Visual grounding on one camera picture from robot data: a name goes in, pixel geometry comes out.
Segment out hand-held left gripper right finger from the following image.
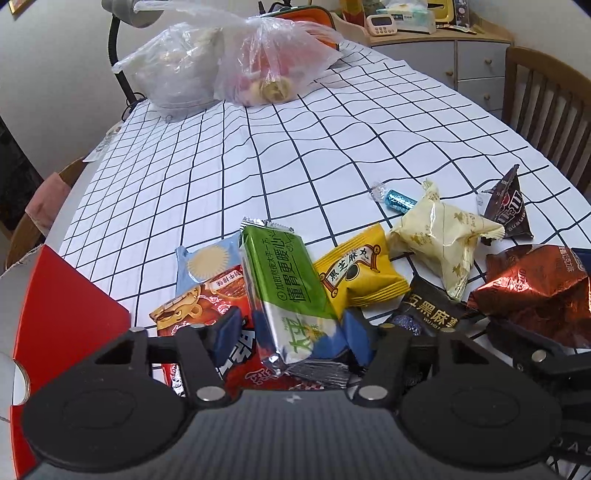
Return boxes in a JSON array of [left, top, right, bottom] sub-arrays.
[[342, 308, 513, 409]]

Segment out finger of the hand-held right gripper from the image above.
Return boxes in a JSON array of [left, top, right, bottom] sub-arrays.
[[487, 319, 591, 393]]

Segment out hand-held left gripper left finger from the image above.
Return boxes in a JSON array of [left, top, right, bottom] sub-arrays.
[[90, 307, 244, 409]]

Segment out red orange snack packet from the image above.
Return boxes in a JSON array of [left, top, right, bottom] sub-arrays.
[[148, 265, 324, 398]]

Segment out copper foil snack packet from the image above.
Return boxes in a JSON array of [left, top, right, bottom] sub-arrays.
[[467, 244, 591, 349]]

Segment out green snack packet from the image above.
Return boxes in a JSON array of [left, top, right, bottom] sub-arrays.
[[240, 217, 347, 377]]

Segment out cream snack packet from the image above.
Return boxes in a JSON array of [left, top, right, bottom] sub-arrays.
[[387, 178, 506, 301]]

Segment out blue candy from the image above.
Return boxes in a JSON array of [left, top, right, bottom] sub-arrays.
[[372, 182, 419, 214]]

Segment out dark brown triangular packet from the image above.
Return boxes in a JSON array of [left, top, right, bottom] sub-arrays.
[[478, 164, 534, 245]]

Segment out red and white cardboard box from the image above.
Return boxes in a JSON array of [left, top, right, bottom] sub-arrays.
[[0, 244, 132, 467]]

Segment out yellow snack packet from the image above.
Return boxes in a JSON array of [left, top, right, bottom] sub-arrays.
[[313, 223, 411, 321]]

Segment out blue packet with gold circle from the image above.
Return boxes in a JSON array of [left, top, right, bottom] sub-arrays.
[[174, 237, 245, 301]]

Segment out black packet with gold print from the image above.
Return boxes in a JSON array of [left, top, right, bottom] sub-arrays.
[[390, 274, 481, 334]]

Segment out navy snack packet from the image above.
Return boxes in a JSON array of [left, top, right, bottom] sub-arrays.
[[571, 247, 591, 278]]

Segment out white checkered tablecloth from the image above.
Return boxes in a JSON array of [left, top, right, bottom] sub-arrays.
[[60, 39, 591, 402]]

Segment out pink cloth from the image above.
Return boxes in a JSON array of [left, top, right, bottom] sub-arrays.
[[25, 172, 72, 236]]

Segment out printed paper leaflet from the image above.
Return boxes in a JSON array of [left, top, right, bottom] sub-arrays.
[[83, 122, 123, 162]]

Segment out wooden slatted chair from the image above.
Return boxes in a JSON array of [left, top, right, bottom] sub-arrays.
[[502, 46, 591, 204]]

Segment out dark bookshelf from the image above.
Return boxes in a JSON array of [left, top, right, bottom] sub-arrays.
[[0, 115, 47, 232]]

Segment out clear plastic bag grey contents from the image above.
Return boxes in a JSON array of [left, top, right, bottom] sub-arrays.
[[113, 21, 227, 116]]

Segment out clear plastic bag red contents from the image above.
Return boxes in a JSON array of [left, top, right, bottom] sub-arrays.
[[215, 13, 345, 107]]

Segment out wooden cabinet with grey drawers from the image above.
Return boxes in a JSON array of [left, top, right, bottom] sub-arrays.
[[332, 11, 515, 114]]

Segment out grey desk lamp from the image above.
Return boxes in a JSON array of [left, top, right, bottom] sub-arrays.
[[102, 0, 162, 109]]

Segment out white kitchen timer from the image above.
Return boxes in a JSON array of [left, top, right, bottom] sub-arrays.
[[366, 14, 395, 37]]

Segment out green white tissue box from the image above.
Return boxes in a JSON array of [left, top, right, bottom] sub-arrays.
[[392, 0, 437, 35]]

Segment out orange drink bottle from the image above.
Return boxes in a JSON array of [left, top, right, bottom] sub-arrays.
[[341, 0, 365, 26]]

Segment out orange container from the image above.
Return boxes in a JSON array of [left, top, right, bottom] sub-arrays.
[[277, 7, 342, 51]]

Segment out wooden picture frame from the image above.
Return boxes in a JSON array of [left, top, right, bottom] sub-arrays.
[[9, 0, 42, 19]]

